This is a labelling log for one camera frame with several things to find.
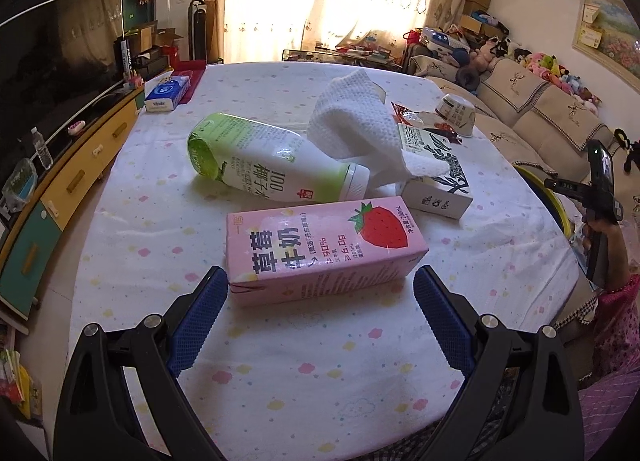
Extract yellow green television cabinet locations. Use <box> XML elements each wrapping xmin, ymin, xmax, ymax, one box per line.
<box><xmin>0</xmin><ymin>84</ymin><xmax>146</xmax><ymax>322</ymax></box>

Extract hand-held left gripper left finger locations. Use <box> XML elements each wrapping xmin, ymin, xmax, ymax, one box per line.
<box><xmin>52</xmin><ymin>265</ymin><xmax>231</xmax><ymax>461</ymax></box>

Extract white plastic cup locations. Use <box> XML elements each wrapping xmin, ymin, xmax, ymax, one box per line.
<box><xmin>434</xmin><ymin>94</ymin><xmax>477</xmax><ymax>138</ymax></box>

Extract framed flower painting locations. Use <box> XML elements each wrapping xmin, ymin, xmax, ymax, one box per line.
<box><xmin>571</xmin><ymin>0</ymin><xmax>640</xmax><ymax>87</ymax></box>

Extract row of plush toys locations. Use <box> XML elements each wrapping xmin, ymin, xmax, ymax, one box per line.
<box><xmin>467</xmin><ymin>36</ymin><xmax>603</xmax><ymax>114</ymax></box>

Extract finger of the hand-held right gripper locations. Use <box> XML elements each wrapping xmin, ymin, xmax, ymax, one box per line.
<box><xmin>544</xmin><ymin>177</ymin><xmax>590</xmax><ymax>199</ymax></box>

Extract black white tall box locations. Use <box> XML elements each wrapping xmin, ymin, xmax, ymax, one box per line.
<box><xmin>115</xmin><ymin>37</ymin><xmax>133</xmax><ymax>84</ymax></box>

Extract white box with black print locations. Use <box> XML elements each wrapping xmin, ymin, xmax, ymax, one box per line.
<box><xmin>396</xmin><ymin>122</ymin><xmax>474</xmax><ymax>220</ymax></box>

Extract white textured cloth wipe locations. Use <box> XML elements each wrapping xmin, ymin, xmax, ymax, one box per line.
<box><xmin>306</xmin><ymin>67</ymin><xmax>448</xmax><ymax>178</ymax></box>

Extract blue tissue pack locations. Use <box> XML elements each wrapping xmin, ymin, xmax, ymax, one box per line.
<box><xmin>144</xmin><ymin>76</ymin><xmax>192</xmax><ymax>114</ymax></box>

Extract green white plastic bottle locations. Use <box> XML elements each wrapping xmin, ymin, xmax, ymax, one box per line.
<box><xmin>187</xmin><ymin>112</ymin><xmax>371</xmax><ymax>203</ymax></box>

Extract pink strawberry milk carton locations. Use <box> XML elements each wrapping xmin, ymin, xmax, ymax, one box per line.
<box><xmin>225</xmin><ymin>196</ymin><xmax>430</xmax><ymax>307</ymax></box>

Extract clear plastic container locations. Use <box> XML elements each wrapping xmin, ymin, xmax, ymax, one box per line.
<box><xmin>2</xmin><ymin>158</ymin><xmax>38</xmax><ymax>214</ymax></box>

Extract clear water bottle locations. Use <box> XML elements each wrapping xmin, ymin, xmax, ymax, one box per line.
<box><xmin>31</xmin><ymin>127</ymin><xmax>54</xmax><ymax>171</ymax></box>

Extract beige covered sofa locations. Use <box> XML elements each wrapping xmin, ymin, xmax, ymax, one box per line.
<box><xmin>415</xmin><ymin>54</ymin><xmax>640</xmax><ymax>222</ymax></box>

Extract red pouch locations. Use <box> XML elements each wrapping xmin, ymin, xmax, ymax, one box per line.
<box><xmin>172</xmin><ymin>68</ymin><xmax>207</xmax><ymax>106</ymax></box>

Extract red snack wrapper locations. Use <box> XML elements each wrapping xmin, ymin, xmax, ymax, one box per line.
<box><xmin>390</xmin><ymin>101</ymin><xmax>463</xmax><ymax>144</ymax></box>

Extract glass coffee table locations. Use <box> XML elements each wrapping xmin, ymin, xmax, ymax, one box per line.
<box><xmin>282</xmin><ymin>44</ymin><xmax>408</xmax><ymax>73</ymax></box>

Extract person's right forearm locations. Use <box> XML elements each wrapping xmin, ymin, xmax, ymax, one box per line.
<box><xmin>577</xmin><ymin>273</ymin><xmax>640</xmax><ymax>392</ymax></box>

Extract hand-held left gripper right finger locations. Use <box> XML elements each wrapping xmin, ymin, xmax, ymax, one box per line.
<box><xmin>412</xmin><ymin>265</ymin><xmax>586</xmax><ymax>461</ymax></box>

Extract brown cardboard box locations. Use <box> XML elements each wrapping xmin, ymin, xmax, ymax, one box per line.
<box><xmin>149</xmin><ymin>28</ymin><xmax>183</xmax><ymax>56</ymax></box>

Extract dark grey cushion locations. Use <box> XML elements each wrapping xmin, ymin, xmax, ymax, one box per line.
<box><xmin>457</xmin><ymin>64</ymin><xmax>483</xmax><ymax>89</ymax></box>

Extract white black tower fan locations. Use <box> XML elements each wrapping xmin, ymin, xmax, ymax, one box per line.
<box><xmin>188</xmin><ymin>0</ymin><xmax>208</xmax><ymax>62</ymax></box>

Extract black flat television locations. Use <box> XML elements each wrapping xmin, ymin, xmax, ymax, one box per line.
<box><xmin>0</xmin><ymin>0</ymin><xmax>125</xmax><ymax>162</ymax></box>

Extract person's right hand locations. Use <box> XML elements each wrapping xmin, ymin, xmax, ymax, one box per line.
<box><xmin>580</xmin><ymin>217</ymin><xmax>632</xmax><ymax>292</ymax></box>

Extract stack of cardboard boxes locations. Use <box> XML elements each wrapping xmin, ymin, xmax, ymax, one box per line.
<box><xmin>461</xmin><ymin>0</ymin><xmax>507</xmax><ymax>38</ymax></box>

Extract cream patterned curtains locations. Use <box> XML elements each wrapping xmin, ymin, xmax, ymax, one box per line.
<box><xmin>215</xmin><ymin>0</ymin><xmax>488</xmax><ymax>64</ymax></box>

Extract colourful booklets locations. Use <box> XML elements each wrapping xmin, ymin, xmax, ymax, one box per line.
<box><xmin>0</xmin><ymin>336</ymin><xmax>43</xmax><ymax>422</ymax></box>

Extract white dotted tablecloth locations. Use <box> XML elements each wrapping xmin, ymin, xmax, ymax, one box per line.
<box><xmin>47</xmin><ymin>61</ymin><xmax>596</xmax><ymax>461</ymax></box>

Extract star print box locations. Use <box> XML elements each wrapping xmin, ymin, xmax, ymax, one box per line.
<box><xmin>420</xmin><ymin>26</ymin><xmax>471</xmax><ymax>54</ymax></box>

